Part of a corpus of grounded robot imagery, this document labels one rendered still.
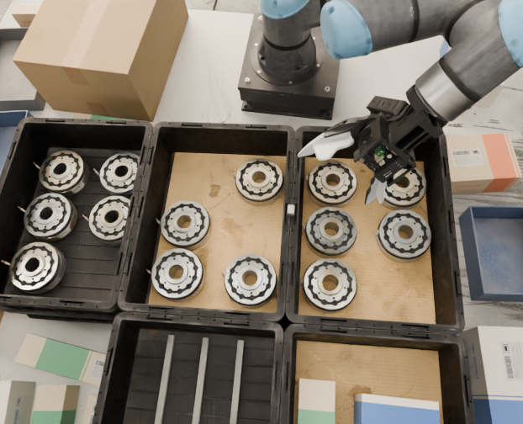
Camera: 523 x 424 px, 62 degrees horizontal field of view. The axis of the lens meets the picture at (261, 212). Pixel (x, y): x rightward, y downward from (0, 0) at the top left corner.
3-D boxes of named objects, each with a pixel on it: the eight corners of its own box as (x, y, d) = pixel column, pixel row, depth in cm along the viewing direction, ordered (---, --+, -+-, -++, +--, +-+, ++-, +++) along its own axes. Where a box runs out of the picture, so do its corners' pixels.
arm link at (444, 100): (434, 50, 58) (473, 87, 61) (407, 76, 61) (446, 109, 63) (443, 76, 53) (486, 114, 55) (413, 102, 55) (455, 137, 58)
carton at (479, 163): (441, 195, 106) (451, 181, 99) (430, 153, 110) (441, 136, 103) (507, 191, 105) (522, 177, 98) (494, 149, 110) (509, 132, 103)
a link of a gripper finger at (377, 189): (365, 222, 71) (375, 178, 65) (364, 198, 76) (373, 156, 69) (384, 224, 71) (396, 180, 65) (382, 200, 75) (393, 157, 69)
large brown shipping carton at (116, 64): (99, 7, 138) (70, -52, 120) (189, 16, 134) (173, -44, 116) (53, 110, 123) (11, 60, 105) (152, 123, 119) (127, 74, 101)
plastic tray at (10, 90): (44, 110, 123) (34, 99, 119) (-24, 112, 124) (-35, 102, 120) (62, 38, 134) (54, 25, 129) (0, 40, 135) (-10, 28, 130)
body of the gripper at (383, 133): (348, 163, 62) (415, 105, 54) (348, 130, 68) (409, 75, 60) (386, 191, 64) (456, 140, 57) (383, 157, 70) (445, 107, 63)
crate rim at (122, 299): (157, 127, 94) (154, 120, 92) (295, 131, 91) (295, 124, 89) (119, 312, 78) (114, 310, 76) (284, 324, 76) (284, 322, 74)
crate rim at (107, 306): (26, 123, 96) (20, 116, 94) (157, 127, 94) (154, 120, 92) (-35, 301, 81) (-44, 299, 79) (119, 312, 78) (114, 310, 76)
